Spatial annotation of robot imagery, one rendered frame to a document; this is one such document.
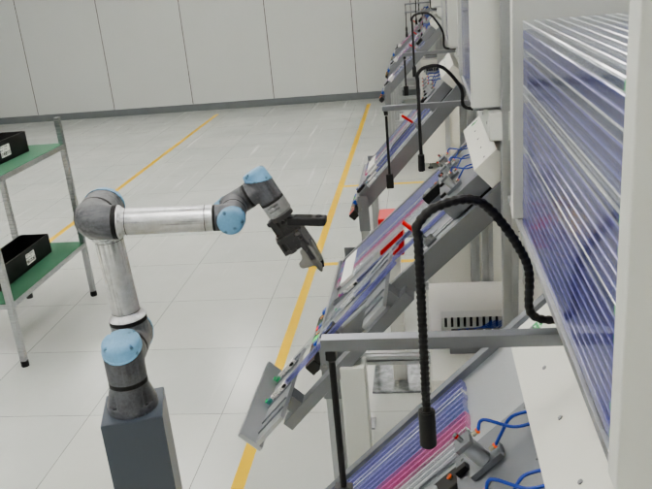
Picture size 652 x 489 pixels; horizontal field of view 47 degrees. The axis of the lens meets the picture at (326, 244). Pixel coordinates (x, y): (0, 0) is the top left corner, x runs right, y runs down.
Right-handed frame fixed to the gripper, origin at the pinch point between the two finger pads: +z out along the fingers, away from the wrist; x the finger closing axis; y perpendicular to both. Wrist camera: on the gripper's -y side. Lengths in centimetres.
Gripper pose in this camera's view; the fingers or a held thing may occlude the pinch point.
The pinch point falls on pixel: (322, 264)
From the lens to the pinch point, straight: 229.3
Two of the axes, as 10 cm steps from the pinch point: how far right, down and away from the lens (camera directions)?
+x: -1.1, 3.5, -9.3
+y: -8.4, 4.7, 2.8
